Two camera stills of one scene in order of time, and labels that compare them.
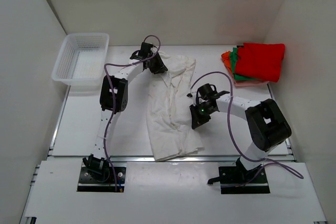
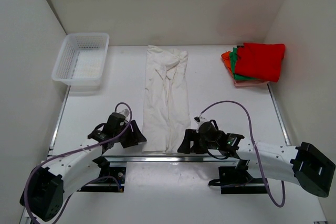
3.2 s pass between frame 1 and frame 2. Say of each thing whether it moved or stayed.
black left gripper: moved
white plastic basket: stayed
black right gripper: moved
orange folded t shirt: stayed
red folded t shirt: stayed
